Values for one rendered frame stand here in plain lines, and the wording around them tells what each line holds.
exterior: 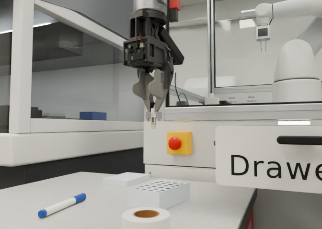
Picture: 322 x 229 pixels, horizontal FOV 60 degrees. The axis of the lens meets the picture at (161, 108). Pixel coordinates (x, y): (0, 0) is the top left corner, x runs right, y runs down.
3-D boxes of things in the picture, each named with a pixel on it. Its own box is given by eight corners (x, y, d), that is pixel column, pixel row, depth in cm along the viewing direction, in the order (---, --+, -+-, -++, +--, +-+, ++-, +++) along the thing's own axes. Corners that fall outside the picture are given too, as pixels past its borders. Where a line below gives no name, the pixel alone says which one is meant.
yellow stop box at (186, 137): (187, 155, 84) (187, 131, 85) (165, 154, 87) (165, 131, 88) (192, 154, 89) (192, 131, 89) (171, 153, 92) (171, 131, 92)
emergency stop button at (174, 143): (179, 150, 83) (179, 137, 83) (167, 150, 84) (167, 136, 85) (183, 149, 86) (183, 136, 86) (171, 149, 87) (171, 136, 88)
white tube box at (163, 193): (159, 212, 54) (159, 192, 54) (126, 205, 59) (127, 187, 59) (190, 199, 64) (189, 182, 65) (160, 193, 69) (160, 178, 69)
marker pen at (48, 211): (43, 219, 50) (44, 210, 50) (36, 218, 51) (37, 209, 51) (86, 200, 63) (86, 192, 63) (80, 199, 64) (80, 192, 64)
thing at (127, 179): (127, 187, 77) (127, 180, 77) (102, 183, 81) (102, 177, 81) (149, 179, 88) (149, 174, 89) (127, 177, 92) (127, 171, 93)
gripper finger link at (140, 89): (127, 110, 61) (129, 68, 61) (143, 111, 66) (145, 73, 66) (138, 110, 59) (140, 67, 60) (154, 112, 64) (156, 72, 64)
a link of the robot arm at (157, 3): (147, 8, 68) (175, 0, 64) (147, 26, 68) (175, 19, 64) (126, -4, 62) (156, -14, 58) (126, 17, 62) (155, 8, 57)
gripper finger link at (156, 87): (142, 110, 59) (141, 67, 59) (158, 111, 64) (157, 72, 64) (154, 109, 57) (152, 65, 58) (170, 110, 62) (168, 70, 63)
